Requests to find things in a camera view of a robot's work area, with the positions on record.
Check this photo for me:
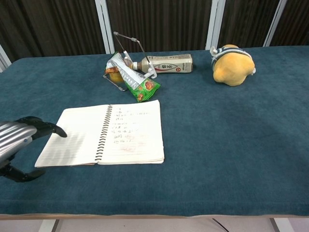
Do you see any yellow plush toy striped hat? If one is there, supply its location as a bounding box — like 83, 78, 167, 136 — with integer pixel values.
209, 44, 256, 87

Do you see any spiral notebook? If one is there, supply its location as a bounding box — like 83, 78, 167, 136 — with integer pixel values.
34, 99, 165, 168

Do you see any thin black floor cable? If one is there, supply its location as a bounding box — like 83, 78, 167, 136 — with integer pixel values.
212, 218, 230, 232

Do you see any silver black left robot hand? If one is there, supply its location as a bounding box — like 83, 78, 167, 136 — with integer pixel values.
0, 116, 68, 183

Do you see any small yellow jar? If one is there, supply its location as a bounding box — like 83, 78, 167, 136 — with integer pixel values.
108, 71, 124, 84

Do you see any beige label tea bottle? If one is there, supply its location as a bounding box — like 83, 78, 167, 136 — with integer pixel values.
132, 54, 193, 74

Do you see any green foil snack packet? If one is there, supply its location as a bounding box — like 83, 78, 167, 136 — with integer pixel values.
105, 52, 162, 103

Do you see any metal table leg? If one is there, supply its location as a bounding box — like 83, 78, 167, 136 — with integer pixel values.
269, 217, 291, 232
38, 219, 60, 232

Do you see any white frame post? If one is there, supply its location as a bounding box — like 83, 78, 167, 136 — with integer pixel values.
263, 0, 288, 47
94, 0, 115, 55
205, 0, 226, 51
0, 44, 13, 73

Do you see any dark brown pleated curtain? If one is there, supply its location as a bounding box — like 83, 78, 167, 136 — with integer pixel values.
0, 0, 309, 63

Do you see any metal wire stand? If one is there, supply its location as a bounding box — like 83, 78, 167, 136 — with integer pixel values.
103, 31, 157, 92

